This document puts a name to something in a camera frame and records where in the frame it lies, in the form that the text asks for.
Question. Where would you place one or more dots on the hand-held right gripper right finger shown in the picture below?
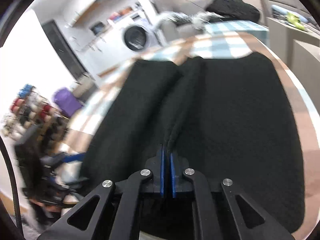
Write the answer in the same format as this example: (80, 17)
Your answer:
(173, 175)

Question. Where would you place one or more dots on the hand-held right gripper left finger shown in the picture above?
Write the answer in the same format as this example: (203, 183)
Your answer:
(162, 170)

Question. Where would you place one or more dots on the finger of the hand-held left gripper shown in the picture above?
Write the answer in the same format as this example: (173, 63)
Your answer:
(75, 180)
(72, 158)

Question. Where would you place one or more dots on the black knit sweater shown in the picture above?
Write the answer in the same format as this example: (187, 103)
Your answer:
(225, 117)

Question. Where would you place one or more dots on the purple bag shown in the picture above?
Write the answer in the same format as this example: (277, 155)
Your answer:
(66, 102)

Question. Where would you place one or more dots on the wooden shoe rack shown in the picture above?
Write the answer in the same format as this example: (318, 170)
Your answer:
(27, 110)

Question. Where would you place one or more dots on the woven laundry basket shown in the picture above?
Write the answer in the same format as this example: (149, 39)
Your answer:
(82, 88)

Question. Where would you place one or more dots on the white kitchen counter cabinets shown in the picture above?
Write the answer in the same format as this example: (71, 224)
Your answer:
(105, 50)

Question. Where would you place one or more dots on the black pot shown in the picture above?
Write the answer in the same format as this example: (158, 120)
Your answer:
(97, 28)

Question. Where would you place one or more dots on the white washing machine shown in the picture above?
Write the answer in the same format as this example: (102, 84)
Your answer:
(135, 37)

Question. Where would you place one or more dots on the plaid blanket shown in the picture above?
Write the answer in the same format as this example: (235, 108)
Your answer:
(225, 47)

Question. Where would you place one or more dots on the grey sofa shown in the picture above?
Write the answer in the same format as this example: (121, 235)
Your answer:
(170, 30)

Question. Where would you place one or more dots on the light grey throw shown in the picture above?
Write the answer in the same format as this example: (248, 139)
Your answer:
(165, 16)

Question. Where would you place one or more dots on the teal checked cloth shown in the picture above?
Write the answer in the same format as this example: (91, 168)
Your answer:
(237, 26)

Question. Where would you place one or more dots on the tall grey cabinet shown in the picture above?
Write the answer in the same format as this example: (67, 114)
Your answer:
(280, 35)

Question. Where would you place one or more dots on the low grey cabinet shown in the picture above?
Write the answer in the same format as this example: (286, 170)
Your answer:
(307, 60)

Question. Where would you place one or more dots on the black quilted jacket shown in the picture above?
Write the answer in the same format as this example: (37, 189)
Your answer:
(232, 7)

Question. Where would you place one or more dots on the green plastic shoes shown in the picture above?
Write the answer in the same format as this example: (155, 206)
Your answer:
(293, 18)

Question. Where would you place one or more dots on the blue pillow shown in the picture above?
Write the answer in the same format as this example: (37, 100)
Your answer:
(280, 8)

